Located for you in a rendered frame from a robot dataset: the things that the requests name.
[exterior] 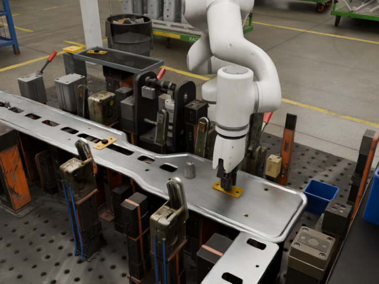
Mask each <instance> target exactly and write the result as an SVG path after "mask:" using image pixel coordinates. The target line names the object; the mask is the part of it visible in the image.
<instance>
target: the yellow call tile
mask: <svg viewBox="0 0 379 284"><path fill-rule="evenodd" d="M82 50H83V48H82V47H77V46H70V47H67V48H64V49H63V51H65V52H69V53H72V54H73V53H76V52H78V51H82Z"/></svg>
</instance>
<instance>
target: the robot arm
mask: <svg viewBox="0 0 379 284"><path fill-rule="evenodd" d="M253 6H254V0H182V12H183V16H184V18H185V19H186V20H187V22H188V23H189V24H190V25H191V26H192V27H194V28H196V29H198V30H200V31H201V38H200V39H198V40H197V41H196V42H195V43H194V44H193V45H192V47H191V48H190V50H189V52H188V55H187V66H188V69H189V70H190V71H191V72H192V73H193V74H197V75H206V74H217V76H216V77H214V78H213V79H211V80H209V81H207V82H205V83H204V84H203V85H202V88H201V98H202V101H205V102H208V104H209V105H210V107H209V108H208V118H209V119H210V120H211V121H214V122H215V129H216V131H217V134H218V135H217V137H216V140H215V146H214V154H213V169H216V168H217V167H218V171H217V177H218V178H221V188H223V189H226V190H229V191H231V189H232V185H233V186H235V185H236V179H237V174H236V173H237V171H238V165H239V163H240V162H241V161H242V160H243V158H244V154H245V136H246V133H247V132H248V131H249V120H250V115H251V114H253V113H269V112H274V111H276V110H278V109H279V107H280V105H281V99H282V97H281V88H280V83H279V78H278V74H277V71H276V68H275V65H274V63H273V62H272V60H271V59H270V57H269V56H268V55H267V54H266V53H265V52H264V51H263V50H262V49H260V48H259V47H258V46H256V45H254V44H253V43H251V42H249V41H247V40H246V39H245V38H244V35H243V26H242V21H241V17H242V16H244V15H246V14H248V13H249V12H250V11H251V10H252V9H253ZM253 75H255V76H256V78H257V80H258V82H253ZM224 171H225V172H226V173H225V172H224Z"/></svg>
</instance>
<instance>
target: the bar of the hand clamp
mask: <svg viewBox="0 0 379 284"><path fill-rule="evenodd" d="M264 114H265V113H253V114H251V115H250V120H249V131H248V132H247V134H246V141H245V155H246V154H248V153H249V151H248V147H249V146H250V141H253V142H254V149H253V155H252V157H255V151H256V149H257V147H258V146H259V141H260V137H261V131H262V124H263V118H264Z"/></svg>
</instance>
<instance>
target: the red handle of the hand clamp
mask: <svg viewBox="0 0 379 284"><path fill-rule="evenodd" d="M272 114H273V112H269V113H265V114H264V118H263V124H262V131H261V135H262V133H263V131H264V129H265V127H266V125H267V124H268V122H269V120H270V118H271V116H272ZM253 149H254V142H253V141H252V142H251V144H250V146H249V147H248V151H249V152H253Z"/></svg>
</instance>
